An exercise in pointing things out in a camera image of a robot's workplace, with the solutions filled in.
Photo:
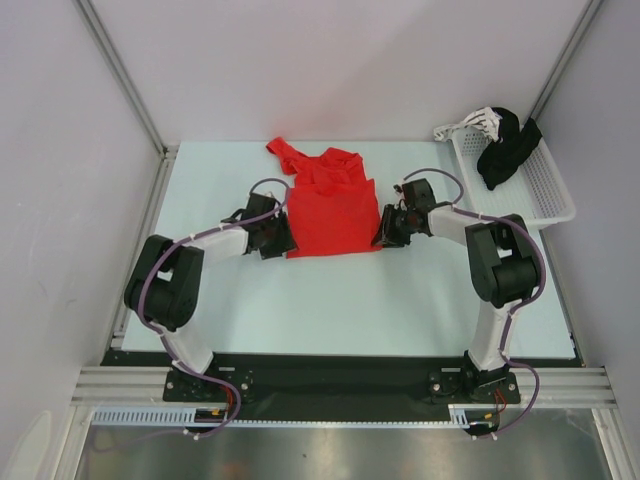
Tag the black tank top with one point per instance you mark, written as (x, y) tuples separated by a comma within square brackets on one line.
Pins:
[(501, 159)]

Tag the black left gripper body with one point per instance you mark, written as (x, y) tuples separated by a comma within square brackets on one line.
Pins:
[(277, 238)]

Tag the white plastic basket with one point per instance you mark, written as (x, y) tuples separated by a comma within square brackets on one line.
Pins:
[(536, 192)]

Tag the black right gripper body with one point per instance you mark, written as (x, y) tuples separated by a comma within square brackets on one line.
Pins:
[(398, 225)]

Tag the red tank top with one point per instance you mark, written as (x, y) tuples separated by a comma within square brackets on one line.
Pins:
[(333, 208)]

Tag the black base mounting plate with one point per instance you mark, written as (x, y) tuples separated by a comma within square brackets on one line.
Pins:
[(310, 388)]

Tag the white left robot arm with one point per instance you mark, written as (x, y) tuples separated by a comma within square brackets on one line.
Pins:
[(164, 287)]

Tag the white striped tank top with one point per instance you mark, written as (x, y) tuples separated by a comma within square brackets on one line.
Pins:
[(485, 120)]

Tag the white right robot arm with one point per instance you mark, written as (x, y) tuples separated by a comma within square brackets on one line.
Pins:
[(506, 266)]

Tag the aluminium frame rail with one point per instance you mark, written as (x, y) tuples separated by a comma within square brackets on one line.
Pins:
[(117, 376)]

